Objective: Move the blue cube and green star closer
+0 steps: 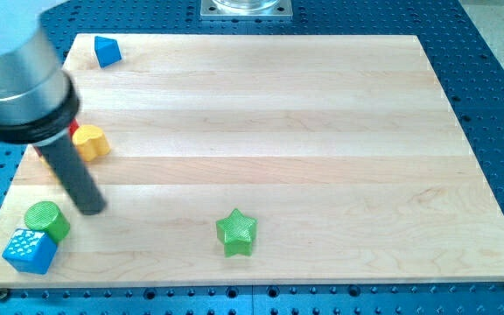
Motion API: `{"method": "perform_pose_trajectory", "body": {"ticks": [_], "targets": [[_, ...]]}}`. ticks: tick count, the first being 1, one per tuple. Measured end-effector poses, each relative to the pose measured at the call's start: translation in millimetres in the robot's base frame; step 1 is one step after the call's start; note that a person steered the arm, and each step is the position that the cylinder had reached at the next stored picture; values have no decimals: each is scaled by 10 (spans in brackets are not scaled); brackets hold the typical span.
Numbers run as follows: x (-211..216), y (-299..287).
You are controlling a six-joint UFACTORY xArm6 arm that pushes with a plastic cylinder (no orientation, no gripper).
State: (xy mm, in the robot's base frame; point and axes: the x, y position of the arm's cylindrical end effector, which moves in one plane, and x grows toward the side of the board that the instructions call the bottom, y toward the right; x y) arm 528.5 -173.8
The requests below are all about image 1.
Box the green cylinder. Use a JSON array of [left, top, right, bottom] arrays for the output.
[[24, 201, 70, 243]]

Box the wooden board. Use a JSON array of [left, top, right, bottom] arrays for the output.
[[0, 34, 504, 288]]

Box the blue triangular prism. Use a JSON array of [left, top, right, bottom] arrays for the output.
[[94, 36, 122, 68]]

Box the metal base plate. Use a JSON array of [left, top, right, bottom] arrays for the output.
[[199, 0, 293, 20]]

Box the blue perforated table plate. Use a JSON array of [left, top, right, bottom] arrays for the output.
[[0, 0, 504, 314]]

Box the red block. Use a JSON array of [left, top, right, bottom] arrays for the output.
[[33, 118, 79, 157]]

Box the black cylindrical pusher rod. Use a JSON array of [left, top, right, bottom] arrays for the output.
[[36, 130, 107, 215]]

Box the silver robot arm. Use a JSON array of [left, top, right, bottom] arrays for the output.
[[0, 0, 79, 144]]

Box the blue cube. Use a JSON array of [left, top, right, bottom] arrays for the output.
[[2, 228, 58, 275]]

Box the green star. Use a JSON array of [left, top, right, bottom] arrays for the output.
[[216, 208, 257, 257]]

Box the yellow heart block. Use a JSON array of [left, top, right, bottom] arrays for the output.
[[72, 124, 111, 162]]

